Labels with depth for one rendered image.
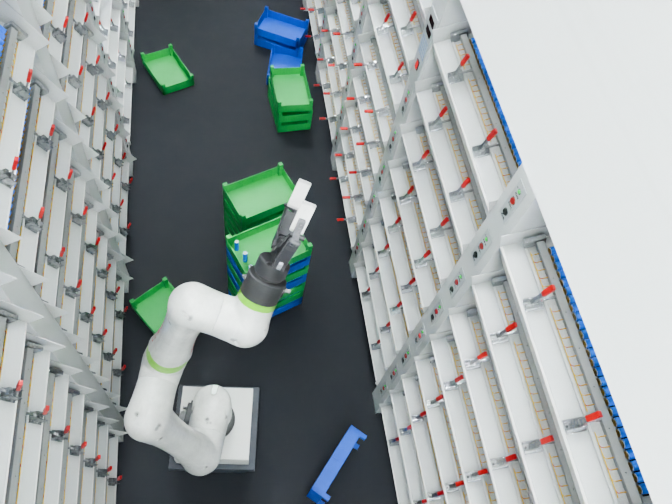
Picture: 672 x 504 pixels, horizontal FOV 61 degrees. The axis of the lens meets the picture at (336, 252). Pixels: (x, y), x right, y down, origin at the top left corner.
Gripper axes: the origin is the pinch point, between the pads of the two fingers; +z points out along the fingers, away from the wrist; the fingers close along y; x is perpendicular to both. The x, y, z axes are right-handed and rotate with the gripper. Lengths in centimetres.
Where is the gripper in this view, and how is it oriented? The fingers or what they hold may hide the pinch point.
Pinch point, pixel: (305, 196)
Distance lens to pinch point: 123.3
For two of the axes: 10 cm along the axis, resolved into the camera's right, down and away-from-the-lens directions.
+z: 4.2, -8.3, -3.5
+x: -9.0, -3.4, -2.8
